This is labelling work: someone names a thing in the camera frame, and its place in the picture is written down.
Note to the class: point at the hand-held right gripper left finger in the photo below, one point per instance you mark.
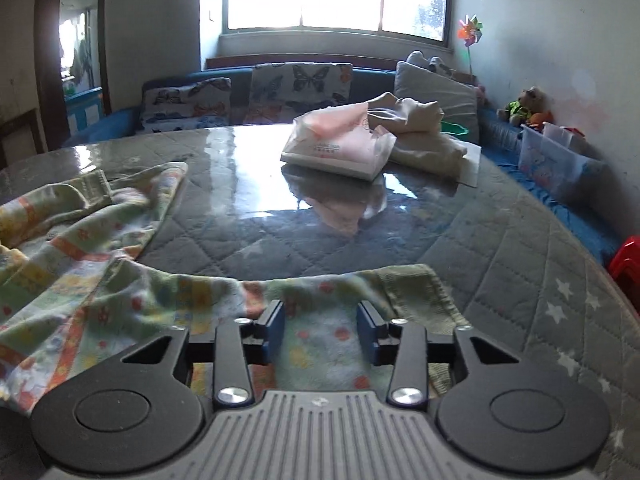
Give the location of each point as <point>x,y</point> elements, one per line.
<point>275,332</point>

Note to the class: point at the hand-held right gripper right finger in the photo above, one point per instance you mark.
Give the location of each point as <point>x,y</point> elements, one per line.
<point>367,334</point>

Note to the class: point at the pink white tissue pack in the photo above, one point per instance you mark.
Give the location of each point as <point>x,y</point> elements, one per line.
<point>340,147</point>

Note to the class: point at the beige cloth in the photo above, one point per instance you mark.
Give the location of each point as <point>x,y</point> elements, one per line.
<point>425,147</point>

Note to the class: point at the green plastic basin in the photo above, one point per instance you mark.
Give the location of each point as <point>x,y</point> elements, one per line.
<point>456,130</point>

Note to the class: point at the blue sofa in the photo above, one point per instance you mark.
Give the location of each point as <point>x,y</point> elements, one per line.
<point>550,185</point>

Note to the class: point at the small butterfly print cushion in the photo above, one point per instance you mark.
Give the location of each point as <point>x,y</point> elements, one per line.
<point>185,102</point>

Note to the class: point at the large butterfly print cushion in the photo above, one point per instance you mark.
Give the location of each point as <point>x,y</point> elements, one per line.
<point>305,85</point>

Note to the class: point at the grey pillow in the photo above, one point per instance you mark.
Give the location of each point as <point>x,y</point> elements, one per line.
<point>445,95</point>

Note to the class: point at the clear plastic storage box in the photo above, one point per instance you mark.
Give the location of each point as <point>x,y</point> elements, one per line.
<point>555,160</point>

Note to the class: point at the pink plush toy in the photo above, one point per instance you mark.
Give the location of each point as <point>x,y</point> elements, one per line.
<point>481,94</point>

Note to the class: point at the red plastic stool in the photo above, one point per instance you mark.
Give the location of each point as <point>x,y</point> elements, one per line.
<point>627,270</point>

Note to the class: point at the orange toy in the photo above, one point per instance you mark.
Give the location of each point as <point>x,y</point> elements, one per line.
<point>542,119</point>

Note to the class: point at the white black plush toy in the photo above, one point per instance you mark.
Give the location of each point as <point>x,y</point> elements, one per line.
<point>425,62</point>

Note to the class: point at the teddy bear in yellow vest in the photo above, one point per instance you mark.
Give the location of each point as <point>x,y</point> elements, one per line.
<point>525,105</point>

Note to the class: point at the blue white cabinet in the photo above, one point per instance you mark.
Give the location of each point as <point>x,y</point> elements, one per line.
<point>85,110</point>

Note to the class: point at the colourful pinwheel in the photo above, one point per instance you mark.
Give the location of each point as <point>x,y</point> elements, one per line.
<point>470,32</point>

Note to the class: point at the brown door frame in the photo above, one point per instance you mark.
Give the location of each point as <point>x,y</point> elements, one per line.
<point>50,60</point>

